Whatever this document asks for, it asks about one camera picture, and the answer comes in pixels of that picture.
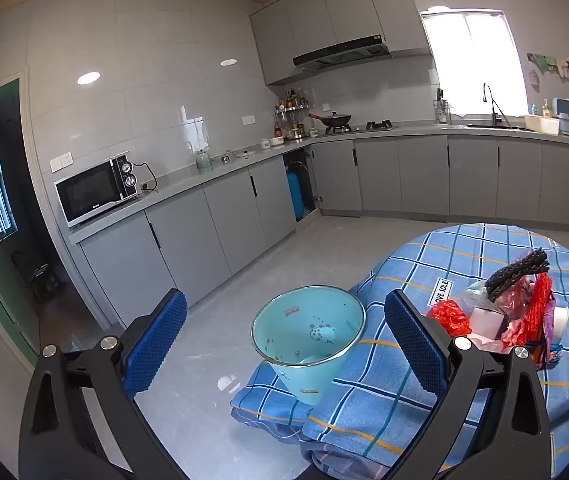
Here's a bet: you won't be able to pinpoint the dark chair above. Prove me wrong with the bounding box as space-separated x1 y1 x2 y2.
12 250 60 301

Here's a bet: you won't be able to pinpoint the red translucent plastic bag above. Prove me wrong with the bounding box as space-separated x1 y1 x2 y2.
495 276 537 322

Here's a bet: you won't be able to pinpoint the black kitchen faucet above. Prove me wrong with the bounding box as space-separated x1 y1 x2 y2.
481 83 512 127

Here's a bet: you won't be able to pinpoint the blue plaid tablecloth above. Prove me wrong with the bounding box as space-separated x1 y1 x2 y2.
231 222 569 480

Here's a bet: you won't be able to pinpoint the white microwave oven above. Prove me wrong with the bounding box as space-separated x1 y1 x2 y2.
54 155 140 228

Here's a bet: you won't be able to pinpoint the purple wrapper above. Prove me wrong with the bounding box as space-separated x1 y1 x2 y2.
534 294 561 368

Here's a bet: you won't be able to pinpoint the grey wall cabinets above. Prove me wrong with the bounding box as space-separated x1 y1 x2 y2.
249 0 432 86

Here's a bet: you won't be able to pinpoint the white plastic tub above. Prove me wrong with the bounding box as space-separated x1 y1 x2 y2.
523 114 561 136

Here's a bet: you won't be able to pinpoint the kitchen window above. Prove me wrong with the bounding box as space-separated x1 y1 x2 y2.
420 9 530 117

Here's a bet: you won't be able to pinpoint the black range hood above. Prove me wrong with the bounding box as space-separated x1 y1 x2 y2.
292 35 391 72

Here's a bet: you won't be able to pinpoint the metal spice rack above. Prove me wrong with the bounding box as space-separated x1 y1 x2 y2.
273 88 315 141

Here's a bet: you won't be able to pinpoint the clear utensil holder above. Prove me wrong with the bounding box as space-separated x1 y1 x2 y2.
433 89 452 125

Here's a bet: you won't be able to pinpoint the blue gas cylinder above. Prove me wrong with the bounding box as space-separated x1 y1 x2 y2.
287 167 306 221

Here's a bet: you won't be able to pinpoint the green door frame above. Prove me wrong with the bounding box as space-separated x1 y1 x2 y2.
0 78 40 368

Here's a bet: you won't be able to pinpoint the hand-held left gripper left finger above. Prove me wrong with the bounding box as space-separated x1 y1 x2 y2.
18 288 188 480

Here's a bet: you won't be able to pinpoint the white small box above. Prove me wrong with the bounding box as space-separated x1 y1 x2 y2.
468 306 509 340

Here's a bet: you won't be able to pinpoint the black microwave cable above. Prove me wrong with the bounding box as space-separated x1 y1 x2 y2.
132 161 160 195

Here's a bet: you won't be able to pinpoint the black wok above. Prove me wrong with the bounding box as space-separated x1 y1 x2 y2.
308 111 352 128

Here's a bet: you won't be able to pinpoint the grey base cabinets with counter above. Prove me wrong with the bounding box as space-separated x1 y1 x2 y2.
67 125 569 328

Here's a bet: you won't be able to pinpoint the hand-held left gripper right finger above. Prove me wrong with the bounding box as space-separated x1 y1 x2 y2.
384 289 551 480

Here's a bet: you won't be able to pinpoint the gas stove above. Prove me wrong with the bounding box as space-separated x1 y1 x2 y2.
324 120 395 135

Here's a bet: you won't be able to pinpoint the white cup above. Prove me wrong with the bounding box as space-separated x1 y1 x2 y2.
551 306 569 343

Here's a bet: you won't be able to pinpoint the pink paper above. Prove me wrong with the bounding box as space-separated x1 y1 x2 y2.
469 332 512 356

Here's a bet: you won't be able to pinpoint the black mesh netting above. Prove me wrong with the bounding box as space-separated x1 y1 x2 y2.
484 248 551 304

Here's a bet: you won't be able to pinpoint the light blue enamel basin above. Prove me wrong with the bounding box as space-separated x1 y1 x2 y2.
250 285 366 407

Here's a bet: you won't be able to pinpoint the clear plastic bag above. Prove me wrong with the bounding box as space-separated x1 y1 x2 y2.
457 280 497 311

